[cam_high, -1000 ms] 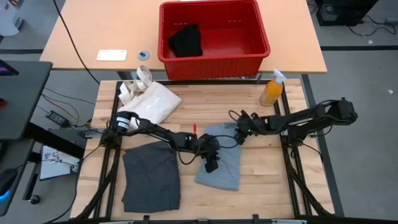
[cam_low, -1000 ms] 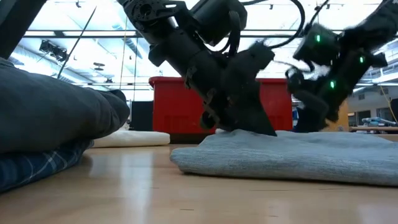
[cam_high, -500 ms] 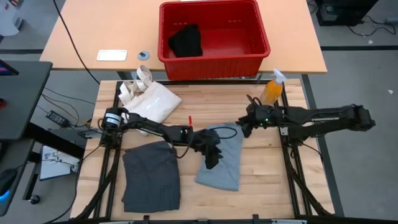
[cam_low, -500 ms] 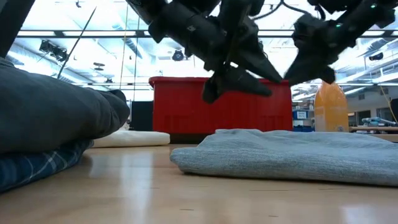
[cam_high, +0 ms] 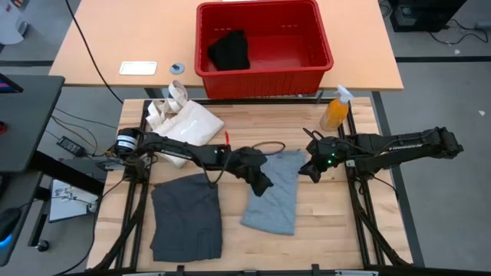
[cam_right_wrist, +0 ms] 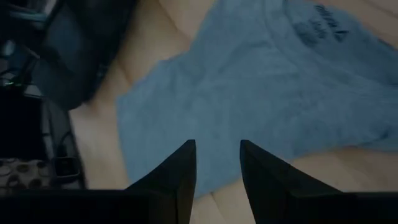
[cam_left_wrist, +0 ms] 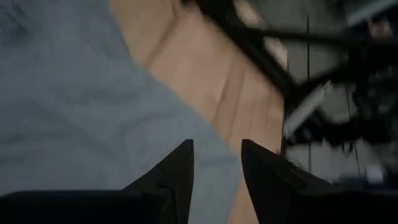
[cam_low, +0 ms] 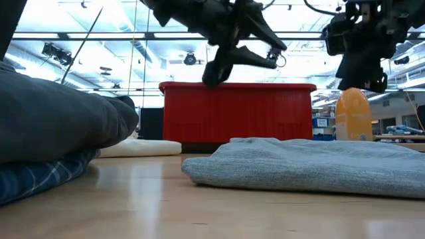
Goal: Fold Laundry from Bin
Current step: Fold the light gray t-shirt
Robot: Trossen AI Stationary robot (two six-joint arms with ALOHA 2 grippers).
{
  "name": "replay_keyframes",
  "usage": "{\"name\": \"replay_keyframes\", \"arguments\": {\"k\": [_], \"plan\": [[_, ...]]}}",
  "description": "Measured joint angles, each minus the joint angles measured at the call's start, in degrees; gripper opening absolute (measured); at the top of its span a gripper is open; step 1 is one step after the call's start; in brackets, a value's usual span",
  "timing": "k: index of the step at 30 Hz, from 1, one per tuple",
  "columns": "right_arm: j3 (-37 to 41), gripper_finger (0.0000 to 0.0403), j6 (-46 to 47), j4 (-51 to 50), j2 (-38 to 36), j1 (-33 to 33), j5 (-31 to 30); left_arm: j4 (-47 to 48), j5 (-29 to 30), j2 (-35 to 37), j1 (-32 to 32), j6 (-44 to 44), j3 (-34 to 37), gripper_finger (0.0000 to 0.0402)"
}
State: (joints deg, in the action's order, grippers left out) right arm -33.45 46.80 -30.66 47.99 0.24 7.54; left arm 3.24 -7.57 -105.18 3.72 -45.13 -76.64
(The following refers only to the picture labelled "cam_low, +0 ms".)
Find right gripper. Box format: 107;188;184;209
335;0;411;94

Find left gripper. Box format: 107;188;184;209
189;0;288;88

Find light grey t-shirt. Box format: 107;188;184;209
181;137;425;200

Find dark grey garment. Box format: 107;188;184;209
0;61;139;163

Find blue plaid shorts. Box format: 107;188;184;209
0;148;101;205

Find red plastic laundry bin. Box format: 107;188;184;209
159;81;317;144

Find orange spray bottle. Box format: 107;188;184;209
335;87;374;142

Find blue grey bench equipment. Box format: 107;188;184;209
386;125;424;135

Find wooden workbench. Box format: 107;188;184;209
373;134;425;152

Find black computer monitor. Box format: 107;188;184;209
139;107;165;140

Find white folded cloth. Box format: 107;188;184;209
98;137;183;159

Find black ceiling track light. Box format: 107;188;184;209
41;42;73;66

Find black overhead camera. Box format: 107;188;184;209
267;48;287;68

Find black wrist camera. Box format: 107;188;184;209
321;12;351;56

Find black looped camera cable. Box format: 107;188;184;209
303;0;339;17

